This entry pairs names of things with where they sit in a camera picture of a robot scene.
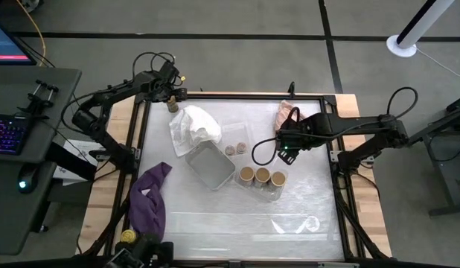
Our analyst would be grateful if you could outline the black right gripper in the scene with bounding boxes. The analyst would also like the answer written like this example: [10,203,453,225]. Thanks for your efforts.
[277,115,316,165]

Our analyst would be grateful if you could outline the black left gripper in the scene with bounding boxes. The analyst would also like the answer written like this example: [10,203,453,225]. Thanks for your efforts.
[146,63,188,105]

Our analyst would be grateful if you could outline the clear bottle yellow cap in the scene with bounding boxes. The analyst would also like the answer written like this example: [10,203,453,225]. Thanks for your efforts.
[167,95,180,114]

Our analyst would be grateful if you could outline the jar with bamboo lid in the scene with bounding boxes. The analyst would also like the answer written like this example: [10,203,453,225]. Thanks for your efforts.
[255,167,271,188]
[239,166,256,187]
[269,170,287,191]

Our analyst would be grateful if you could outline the white cloth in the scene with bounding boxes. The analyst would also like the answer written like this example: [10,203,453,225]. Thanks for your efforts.
[168,104,223,158]

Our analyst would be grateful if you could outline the pink cloth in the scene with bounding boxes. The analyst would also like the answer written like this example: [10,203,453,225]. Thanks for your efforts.
[274,99,307,132]

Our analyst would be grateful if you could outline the clear plastic bag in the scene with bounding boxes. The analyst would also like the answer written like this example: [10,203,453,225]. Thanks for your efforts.
[220,121,252,158]

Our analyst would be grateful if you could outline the grey plastic bin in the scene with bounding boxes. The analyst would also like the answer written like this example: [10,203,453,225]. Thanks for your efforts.
[184,139,237,191]

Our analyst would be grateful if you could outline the purple cloth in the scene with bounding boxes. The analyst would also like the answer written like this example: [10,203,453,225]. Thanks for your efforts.
[127,162,173,241]

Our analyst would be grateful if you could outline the black clamp stand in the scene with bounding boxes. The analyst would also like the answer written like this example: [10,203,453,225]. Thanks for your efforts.
[16,78,60,121]

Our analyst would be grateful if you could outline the yellow lid spice jar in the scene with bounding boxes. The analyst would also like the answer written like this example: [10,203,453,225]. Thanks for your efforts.
[120,229,138,245]

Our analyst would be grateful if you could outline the white pole stand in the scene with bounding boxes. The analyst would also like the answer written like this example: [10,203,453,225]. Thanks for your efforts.
[386,0,456,59]

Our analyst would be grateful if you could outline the black side desk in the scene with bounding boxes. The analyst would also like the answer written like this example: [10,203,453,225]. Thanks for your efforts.
[407,92,460,217]

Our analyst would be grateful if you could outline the black computer mouse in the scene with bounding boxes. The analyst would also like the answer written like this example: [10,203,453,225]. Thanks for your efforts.
[16,162,40,195]

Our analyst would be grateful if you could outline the backlit keyboard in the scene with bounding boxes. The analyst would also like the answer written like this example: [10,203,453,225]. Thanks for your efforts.
[0,113,31,156]

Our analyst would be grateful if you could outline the computer monitor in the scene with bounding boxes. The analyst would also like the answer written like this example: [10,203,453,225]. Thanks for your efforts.
[0,20,38,67]

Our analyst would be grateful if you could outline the grey desk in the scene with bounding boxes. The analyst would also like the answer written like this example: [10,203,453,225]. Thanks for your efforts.
[0,66,83,256]

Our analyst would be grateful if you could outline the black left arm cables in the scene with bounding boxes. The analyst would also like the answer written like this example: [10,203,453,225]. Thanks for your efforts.
[132,51,178,81]

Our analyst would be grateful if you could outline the black aluminium table frame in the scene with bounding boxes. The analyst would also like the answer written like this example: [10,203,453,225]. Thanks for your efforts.
[77,91,393,268]

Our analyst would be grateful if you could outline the black elbow cable loop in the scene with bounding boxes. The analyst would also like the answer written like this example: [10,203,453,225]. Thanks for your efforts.
[386,86,419,121]

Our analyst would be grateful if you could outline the yellow cable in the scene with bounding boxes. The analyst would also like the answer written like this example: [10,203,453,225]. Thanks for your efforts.
[16,0,48,68]

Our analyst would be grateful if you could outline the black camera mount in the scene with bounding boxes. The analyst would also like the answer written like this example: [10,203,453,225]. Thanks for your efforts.
[103,232,175,268]

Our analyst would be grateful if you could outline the white floor cable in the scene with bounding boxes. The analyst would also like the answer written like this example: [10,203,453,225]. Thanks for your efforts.
[415,46,460,80]

